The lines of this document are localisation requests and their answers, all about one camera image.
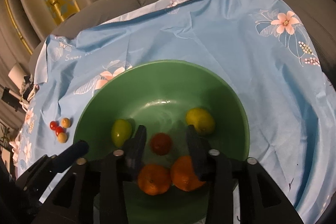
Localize tan longan fruit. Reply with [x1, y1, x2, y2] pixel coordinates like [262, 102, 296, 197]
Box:
[57, 132, 68, 143]
[61, 118, 71, 128]

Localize red cherry tomato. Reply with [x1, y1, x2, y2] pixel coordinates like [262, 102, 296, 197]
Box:
[150, 132, 173, 156]
[50, 121, 58, 131]
[55, 126, 65, 136]

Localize smooth orange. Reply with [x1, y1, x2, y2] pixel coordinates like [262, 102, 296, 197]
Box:
[137, 164, 172, 196]

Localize green oval fruit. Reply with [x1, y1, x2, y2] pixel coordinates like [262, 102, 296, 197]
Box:
[111, 119, 132, 148]

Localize rough dark orange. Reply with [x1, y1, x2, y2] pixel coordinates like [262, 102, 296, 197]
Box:
[170, 155, 205, 192]

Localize yellow-green oval fruit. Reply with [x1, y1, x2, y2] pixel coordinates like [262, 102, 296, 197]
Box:
[186, 107, 215, 135]

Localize potted green plant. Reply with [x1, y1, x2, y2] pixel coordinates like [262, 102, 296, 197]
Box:
[0, 123, 19, 162]

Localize green bowl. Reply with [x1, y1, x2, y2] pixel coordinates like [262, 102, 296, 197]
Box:
[73, 60, 249, 223]

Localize white cylindrical lamp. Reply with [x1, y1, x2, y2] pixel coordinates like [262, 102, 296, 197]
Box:
[8, 63, 27, 90]

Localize light blue floral cloth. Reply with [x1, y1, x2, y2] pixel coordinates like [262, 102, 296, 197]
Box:
[18, 0, 335, 223]

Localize black camera tripod device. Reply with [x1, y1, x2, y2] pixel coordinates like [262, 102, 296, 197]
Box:
[1, 85, 27, 113]

